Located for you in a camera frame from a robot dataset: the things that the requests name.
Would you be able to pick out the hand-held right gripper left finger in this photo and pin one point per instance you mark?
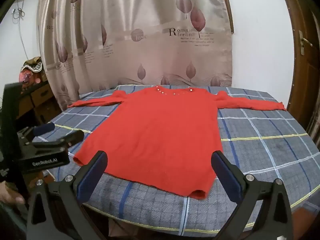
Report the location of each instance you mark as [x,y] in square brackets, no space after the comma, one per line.
[92,176]

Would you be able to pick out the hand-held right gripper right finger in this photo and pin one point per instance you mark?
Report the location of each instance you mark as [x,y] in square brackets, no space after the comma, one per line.
[228,177]

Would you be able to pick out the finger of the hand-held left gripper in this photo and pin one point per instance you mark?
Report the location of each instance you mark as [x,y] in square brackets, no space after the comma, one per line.
[45,128]
[72,137]

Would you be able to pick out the red sweater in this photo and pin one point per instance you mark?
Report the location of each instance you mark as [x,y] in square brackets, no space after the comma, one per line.
[155,135]

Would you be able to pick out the person's left hand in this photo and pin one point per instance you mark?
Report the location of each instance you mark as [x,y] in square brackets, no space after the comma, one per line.
[11,196]

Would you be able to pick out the dark wooden cabinet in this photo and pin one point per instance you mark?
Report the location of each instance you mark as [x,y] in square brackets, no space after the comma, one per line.
[40,100]

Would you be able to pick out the grey plaid blanket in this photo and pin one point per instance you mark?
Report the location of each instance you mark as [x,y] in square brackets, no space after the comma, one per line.
[262,155]

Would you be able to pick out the brown lace-trimmed cloth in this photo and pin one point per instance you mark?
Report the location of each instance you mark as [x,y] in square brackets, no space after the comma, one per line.
[33,63]

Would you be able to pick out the brown wooden door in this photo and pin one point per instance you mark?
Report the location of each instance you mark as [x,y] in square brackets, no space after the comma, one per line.
[308,85]

